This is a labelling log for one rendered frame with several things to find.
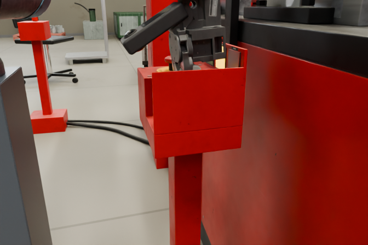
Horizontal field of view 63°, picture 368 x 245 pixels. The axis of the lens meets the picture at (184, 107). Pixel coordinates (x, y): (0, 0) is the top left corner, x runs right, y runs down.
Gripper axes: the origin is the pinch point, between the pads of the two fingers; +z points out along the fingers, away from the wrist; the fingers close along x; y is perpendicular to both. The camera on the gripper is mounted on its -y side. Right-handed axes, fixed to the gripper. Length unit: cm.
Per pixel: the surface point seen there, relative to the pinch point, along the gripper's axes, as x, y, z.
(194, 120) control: -4.9, 0.4, 0.9
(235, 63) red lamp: -2.3, 9.4, -7.3
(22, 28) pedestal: 177, -62, -9
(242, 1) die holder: 49, 35, -16
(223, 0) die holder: 61, 33, -17
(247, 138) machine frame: 7.4, 16.1, 12.9
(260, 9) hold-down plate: 18.7, 25.5, -14.6
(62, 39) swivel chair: 333, -58, 15
